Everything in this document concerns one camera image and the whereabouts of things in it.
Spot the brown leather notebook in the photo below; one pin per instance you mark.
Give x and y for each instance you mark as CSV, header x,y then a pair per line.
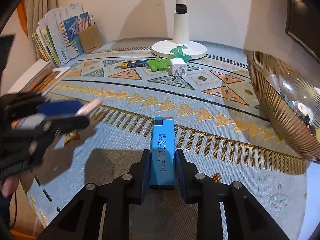
x,y
40,80

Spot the standing booklets stack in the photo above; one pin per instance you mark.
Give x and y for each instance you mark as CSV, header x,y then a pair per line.
x,y
57,34

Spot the white power adapter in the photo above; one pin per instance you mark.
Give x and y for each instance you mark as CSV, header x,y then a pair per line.
x,y
178,67

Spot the orange white book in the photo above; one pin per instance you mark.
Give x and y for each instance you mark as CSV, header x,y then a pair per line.
x,y
30,73

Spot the white desk lamp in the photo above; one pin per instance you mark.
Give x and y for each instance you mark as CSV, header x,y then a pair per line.
x,y
181,36

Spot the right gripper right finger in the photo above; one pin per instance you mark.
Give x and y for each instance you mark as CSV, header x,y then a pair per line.
x,y
245,217

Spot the light green dinosaur toy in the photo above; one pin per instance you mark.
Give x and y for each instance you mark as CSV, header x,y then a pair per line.
x,y
158,64

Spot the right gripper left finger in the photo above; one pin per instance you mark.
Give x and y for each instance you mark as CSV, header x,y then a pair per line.
x,y
102,211

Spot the person left hand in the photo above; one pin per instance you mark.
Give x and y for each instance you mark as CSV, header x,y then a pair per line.
x,y
10,185

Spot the dark green dinosaur toy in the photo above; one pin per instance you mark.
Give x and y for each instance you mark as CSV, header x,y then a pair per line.
x,y
177,53

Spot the black blue utility knife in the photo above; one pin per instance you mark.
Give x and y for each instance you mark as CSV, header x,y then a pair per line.
x,y
134,64

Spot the black wall television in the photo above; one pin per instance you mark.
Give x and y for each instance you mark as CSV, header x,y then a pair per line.
x,y
302,24

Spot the pink oval gadget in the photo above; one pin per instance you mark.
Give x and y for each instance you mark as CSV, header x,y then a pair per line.
x,y
88,108

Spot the clear plastic cup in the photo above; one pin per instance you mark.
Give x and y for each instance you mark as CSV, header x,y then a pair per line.
x,y
273,81

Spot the amber ribbed glass bowl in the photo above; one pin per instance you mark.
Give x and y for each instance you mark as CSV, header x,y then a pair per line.
x,y
283,118

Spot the cork pen holder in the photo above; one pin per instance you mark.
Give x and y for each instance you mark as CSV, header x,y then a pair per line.
x,y
90,39

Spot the blue rectangular lighter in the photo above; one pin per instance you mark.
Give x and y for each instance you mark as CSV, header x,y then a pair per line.
x,y
162,174

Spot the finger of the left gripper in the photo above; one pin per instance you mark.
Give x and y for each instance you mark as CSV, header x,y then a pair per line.
x,y
52,127
60,108

